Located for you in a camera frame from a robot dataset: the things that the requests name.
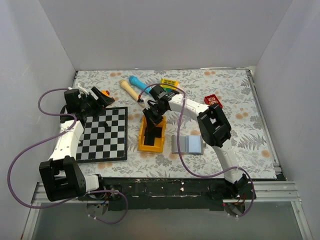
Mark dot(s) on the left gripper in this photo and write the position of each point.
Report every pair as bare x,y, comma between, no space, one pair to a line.
104,100

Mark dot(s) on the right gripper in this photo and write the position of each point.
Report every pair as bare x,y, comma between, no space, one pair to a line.
151,121

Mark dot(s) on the black card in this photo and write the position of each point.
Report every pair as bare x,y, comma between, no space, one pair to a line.
150,136

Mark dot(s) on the yellow toy bin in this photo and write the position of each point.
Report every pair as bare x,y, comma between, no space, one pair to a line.
159,143

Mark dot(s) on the grey card holder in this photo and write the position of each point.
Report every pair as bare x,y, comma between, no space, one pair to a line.
191,144

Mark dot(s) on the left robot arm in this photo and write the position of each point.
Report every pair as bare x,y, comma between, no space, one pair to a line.
61,176

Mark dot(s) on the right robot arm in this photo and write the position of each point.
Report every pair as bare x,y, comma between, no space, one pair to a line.
214,127

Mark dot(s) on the orange toy car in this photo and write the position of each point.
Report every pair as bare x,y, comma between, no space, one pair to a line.
106,93

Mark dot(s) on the colourful block house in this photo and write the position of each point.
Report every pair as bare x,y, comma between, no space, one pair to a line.
168,85

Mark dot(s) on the cream wooden pin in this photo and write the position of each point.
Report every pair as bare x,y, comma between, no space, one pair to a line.
125,85

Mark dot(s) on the black white chessboard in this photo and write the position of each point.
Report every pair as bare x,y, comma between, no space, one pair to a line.
104,144

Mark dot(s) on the red owl block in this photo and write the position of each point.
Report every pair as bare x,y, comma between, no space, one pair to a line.
212,99

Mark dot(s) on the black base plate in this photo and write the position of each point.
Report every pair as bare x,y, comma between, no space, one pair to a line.
176,193

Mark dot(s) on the aluminium frame rail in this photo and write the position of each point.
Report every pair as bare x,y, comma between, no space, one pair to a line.
275,214

